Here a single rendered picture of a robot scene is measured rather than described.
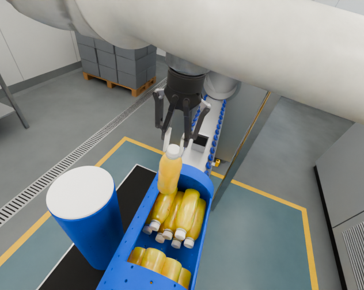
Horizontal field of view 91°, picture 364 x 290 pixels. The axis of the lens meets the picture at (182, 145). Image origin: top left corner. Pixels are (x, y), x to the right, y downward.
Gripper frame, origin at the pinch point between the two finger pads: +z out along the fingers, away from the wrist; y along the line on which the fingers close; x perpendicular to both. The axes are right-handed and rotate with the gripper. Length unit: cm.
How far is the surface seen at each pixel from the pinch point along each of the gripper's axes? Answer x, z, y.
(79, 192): 3, 45, 39
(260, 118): -71, 24, -36
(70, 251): 12, 134, 64
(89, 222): 11, 51, 29
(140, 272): 25.0, 25.5, -2.3
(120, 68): -247, 104, 173
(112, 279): 28.4, 28.6, 4.3
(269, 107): -71, 16, -38
